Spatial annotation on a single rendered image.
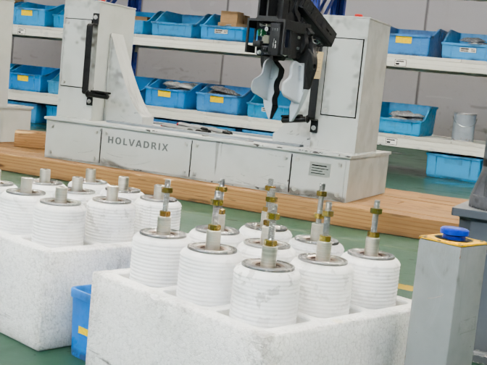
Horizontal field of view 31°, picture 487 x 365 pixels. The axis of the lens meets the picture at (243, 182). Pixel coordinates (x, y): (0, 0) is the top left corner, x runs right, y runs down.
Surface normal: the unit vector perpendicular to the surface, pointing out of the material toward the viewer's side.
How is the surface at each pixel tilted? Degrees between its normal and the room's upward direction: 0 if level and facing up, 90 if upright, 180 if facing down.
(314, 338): 90
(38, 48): 90
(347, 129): 90
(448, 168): 93
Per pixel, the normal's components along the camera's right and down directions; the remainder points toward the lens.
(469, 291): 0.69, 0.14
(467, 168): -0.43, 0.11
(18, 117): 0.90, 0.14
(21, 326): -0.70, 0.01
